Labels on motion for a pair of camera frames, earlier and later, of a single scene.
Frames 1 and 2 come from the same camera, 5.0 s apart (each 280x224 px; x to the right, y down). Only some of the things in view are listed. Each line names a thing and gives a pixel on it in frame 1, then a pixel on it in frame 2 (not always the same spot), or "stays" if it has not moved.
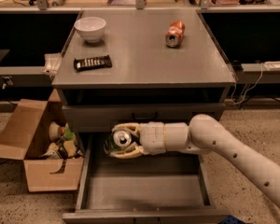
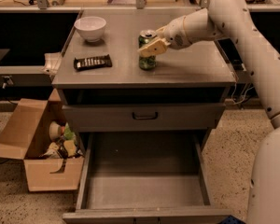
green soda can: [118, 140] → [147, 63]
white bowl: [91, 28] stays
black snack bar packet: [92, 63] stays
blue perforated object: [231, 219] stays
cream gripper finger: [133, 152] → [160, 46]
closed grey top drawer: [103, 118] stays
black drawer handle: [144, 118] stays
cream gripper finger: [133, 127] → [161, 32]
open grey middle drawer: [151, 189] stays
